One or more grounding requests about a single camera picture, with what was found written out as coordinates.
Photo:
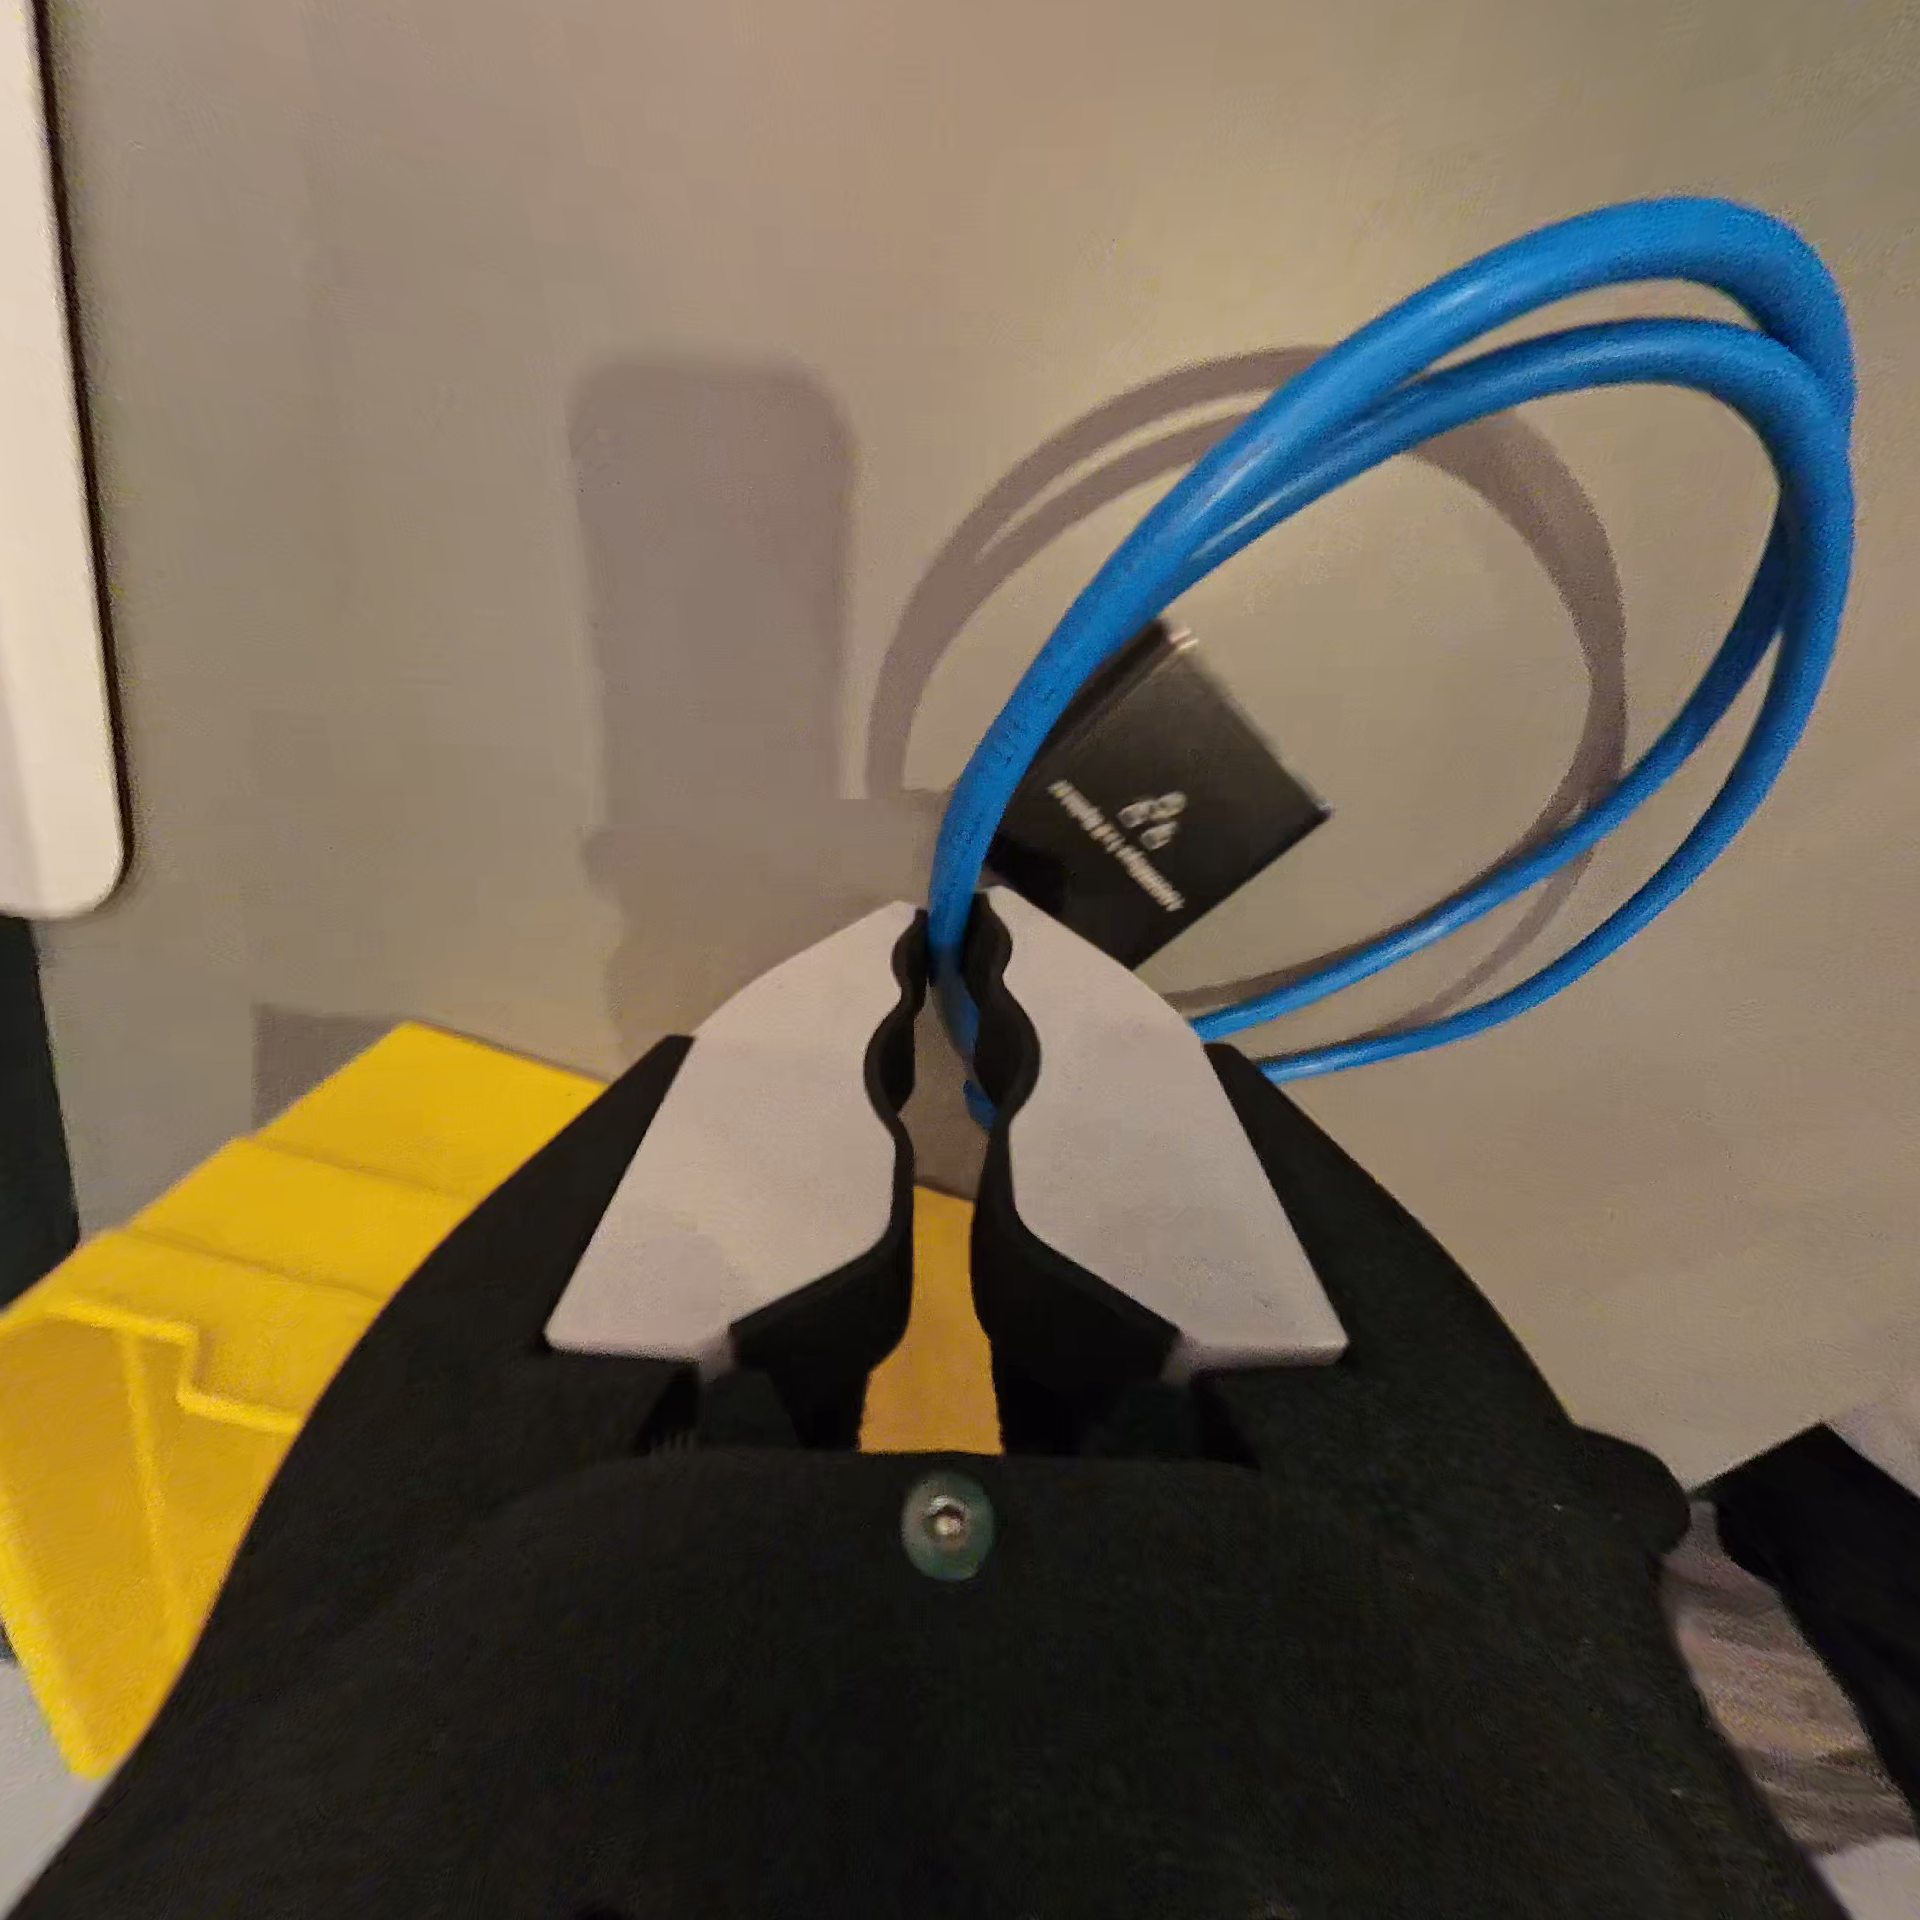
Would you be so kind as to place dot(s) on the yellow plastic bin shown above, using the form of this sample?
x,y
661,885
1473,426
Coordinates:
x,y
181,1349

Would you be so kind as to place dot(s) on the white stand base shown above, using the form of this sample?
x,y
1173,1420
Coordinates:
x,y
45,524

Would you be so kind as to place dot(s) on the dark flat mat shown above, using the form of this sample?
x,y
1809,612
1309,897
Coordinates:
x,y
31,1109

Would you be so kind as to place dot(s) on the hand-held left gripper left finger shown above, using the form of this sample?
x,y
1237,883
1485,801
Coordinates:
x,y
720,1186

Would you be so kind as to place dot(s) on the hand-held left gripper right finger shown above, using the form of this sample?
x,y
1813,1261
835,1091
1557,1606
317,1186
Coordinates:
x,y
1170,1201

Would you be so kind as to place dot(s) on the black network switch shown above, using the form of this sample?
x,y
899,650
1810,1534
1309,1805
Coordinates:
x,y
1184,781

